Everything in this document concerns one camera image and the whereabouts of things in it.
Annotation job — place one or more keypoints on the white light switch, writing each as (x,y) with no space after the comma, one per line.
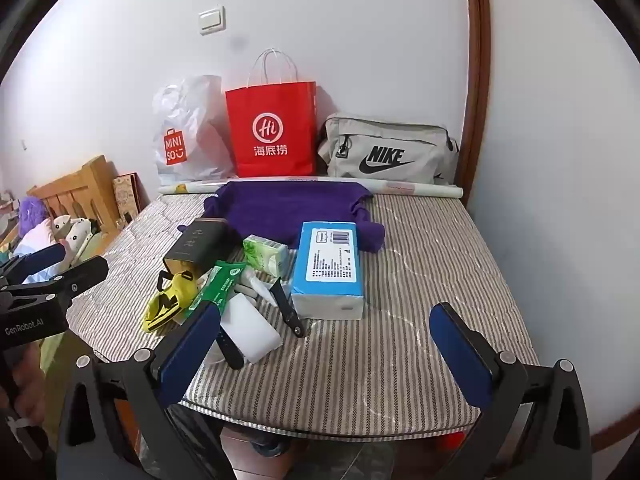
(212,21)

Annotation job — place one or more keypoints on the wooden headboard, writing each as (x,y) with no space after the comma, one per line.
(85,185)

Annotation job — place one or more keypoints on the white plastic shopping bag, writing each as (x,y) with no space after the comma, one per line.
(195,110)

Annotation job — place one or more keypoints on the blue tissue pack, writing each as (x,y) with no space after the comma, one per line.
(325,275)

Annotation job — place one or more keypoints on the white fabric glove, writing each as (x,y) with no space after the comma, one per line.
(252,330)

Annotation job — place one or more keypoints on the printed paper roll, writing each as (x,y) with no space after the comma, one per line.
(430,191)

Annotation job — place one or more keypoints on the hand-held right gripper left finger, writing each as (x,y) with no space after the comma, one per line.
(185,355)

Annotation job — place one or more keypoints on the purple towel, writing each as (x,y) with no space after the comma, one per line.
(285,205)

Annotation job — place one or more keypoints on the person's left hand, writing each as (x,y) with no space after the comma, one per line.
(31,372)

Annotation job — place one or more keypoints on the green tissue pack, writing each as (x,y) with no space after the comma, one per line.
(265,255)

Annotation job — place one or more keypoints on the purple plush toy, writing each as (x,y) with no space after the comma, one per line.
(32,215)

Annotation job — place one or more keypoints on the grey waist bag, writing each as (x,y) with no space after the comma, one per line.
(390,140)

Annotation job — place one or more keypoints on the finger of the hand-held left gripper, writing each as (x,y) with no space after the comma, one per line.
(42,256)
(82,272)

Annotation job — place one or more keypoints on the brown wooden door frame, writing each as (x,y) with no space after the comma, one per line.
(475,85)

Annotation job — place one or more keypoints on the spotted white plush toy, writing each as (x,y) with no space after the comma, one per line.
(72,232)

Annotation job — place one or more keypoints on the yellow-trimmed white mesh pouch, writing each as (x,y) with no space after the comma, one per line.
(167,302)

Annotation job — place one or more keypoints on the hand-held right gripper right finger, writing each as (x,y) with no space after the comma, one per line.
(460,355)

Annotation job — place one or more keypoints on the dark green tin box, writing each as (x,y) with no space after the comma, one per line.
(192,245)

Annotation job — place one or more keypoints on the patterned book box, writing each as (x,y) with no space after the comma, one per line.
(126,197)

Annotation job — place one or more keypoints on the green packet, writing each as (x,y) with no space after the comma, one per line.
(220,285)

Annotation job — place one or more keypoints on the red paper bag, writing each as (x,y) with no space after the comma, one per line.
(270,110)

